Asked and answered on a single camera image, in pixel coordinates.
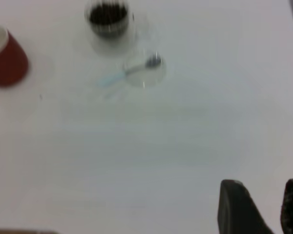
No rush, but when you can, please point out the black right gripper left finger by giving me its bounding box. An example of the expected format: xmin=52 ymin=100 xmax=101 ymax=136
xmin=217 ymin=179 xmax=275 ymax=234

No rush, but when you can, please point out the spoon with light blue handle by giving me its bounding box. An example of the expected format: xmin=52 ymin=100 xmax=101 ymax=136
xmin=97 ymin=55 xmax=163 ymax=87

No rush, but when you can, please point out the red ceramic mug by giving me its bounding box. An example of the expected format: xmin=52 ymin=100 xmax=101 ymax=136
xmin=0 ymin=25 xmax=29 ymax=88

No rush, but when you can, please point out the clear glass cup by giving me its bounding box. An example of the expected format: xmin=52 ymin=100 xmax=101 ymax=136
xmin=84 ymin=0 xmax=152 ymax=53

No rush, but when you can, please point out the dark coffee beans pile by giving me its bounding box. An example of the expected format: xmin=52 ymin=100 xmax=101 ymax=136
xmin=89 ymin=3 xmax=129 ymax=39

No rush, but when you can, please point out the small clear glass dish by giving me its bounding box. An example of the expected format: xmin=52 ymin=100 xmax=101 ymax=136
xmin=123 ymin=50 xmax=167 ymax=88

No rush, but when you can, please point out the clear glass saucer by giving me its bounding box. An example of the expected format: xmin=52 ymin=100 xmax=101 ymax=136
xmin=89 ymin=26 xmax=140 ymax=58

